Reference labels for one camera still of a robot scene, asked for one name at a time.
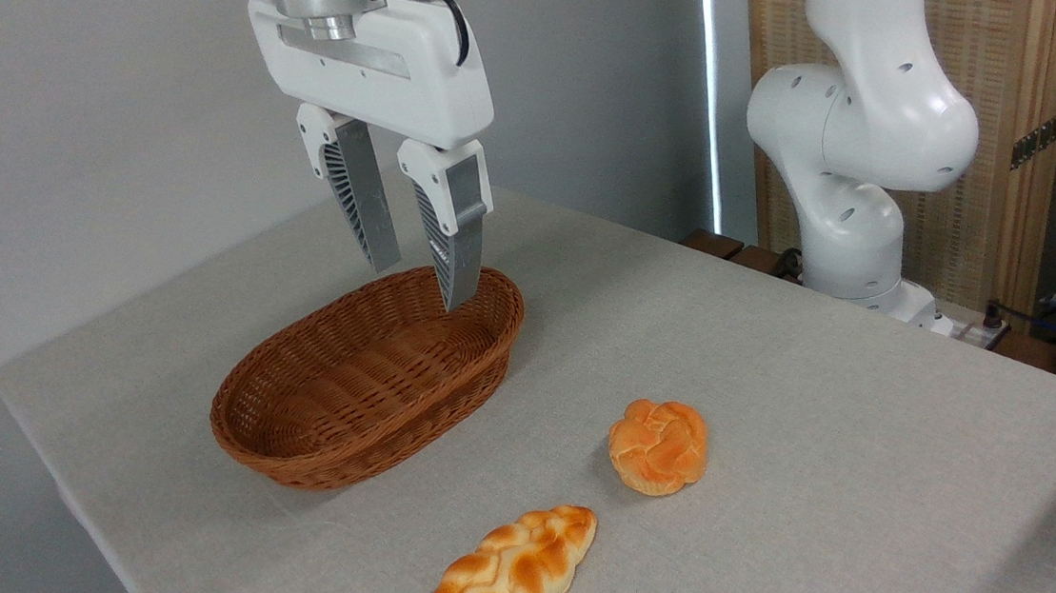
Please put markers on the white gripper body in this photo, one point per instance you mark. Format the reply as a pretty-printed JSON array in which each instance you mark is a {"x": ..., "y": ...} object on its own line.
[{"x": 375, "y": 80}]

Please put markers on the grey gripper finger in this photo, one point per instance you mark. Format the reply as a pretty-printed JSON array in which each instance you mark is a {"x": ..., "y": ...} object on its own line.
[
  {"x": 457, "y": 198},
  {"x": 356, "y": 187}
]

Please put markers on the long braided bread loaf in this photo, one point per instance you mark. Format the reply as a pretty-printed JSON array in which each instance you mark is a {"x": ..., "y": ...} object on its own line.
[{"x": 505, "y": 576}]

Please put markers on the brown wicker oval basket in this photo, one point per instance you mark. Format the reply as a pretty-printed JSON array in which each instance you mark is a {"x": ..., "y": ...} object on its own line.
[{"x": 357, "y": 416}]

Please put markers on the round knotted bread bun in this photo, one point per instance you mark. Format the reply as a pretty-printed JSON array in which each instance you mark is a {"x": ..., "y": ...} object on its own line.
[{"x": 658, "y": 448}]

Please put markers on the grey tablecloth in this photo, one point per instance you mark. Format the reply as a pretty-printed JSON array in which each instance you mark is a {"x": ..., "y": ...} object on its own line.
[{"x": 795, "y": 502}]

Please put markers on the wooden rattan folding screen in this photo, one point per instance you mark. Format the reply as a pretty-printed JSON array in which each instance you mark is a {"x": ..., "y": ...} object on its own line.
[{"x": 992, "y": 27}]

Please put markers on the brass screen hinge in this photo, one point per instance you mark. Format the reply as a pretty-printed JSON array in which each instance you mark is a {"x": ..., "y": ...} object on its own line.
[{"x": 1038, "y": 140}]

